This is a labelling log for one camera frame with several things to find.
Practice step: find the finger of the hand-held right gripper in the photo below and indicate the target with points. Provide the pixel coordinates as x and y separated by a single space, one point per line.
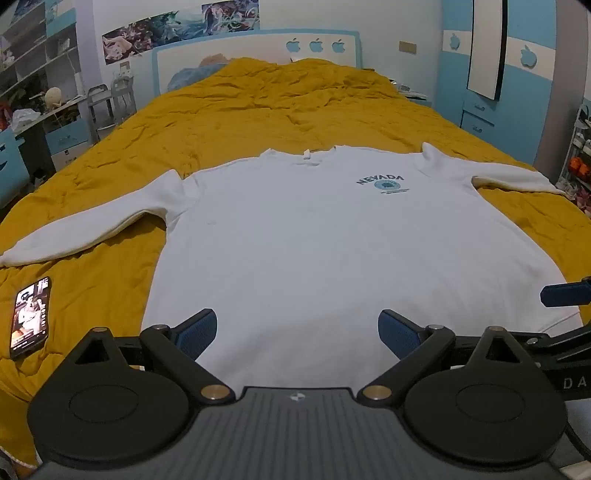
565 296
565 344

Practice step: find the white long-sleeve sweatshirt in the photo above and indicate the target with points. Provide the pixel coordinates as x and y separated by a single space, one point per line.
300 240

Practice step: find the beige round head model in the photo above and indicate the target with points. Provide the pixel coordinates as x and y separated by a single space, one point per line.
53 97

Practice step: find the grey chair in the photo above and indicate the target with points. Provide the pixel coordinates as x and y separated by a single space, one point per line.
123 94
100 110

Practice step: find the black-framed mirror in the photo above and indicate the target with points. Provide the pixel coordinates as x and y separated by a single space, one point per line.
485 46

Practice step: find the mustard yellow blanket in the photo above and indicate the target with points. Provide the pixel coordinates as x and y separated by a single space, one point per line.
277 106

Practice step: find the white wall shelf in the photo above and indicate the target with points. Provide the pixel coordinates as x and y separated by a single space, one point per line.
41 46

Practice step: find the blue wardrobe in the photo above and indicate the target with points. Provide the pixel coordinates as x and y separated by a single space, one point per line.
531 106

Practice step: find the black smartphone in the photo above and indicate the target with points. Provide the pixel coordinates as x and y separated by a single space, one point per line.
30 318

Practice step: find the white plastic bag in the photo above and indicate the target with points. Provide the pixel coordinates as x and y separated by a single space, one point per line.
25 120

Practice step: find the blue pillow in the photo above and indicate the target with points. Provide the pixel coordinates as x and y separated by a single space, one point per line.
194 74

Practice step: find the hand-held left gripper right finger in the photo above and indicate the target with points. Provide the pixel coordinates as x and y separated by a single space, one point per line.
398 333

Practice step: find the brown wall switch plate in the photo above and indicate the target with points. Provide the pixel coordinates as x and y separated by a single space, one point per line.
407 46

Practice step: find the white and blue headboard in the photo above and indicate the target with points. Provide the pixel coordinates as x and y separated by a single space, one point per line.
258 48

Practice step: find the white storage rack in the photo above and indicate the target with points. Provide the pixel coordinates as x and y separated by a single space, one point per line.
577 161

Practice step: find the bedside nightstand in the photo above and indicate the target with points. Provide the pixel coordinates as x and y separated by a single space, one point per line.
413 94

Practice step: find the anime wall poster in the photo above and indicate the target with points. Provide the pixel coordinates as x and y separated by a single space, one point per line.
171 27
124 46
231 16

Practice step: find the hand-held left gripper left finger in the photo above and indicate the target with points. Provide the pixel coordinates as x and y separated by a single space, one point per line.
198 333

